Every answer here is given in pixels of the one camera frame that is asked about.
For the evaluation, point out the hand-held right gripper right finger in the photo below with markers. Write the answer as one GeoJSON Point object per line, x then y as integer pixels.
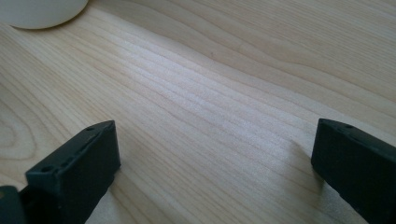
{"type": "Point", "coordinates": [358, 168]}

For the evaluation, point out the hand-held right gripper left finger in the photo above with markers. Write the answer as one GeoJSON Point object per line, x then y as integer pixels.
{"type": "Point", "coordinates": [74, 174]}

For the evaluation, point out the white round dish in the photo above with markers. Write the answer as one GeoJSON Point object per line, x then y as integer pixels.
{"type": "Point", "coordinates": [37, 12]}

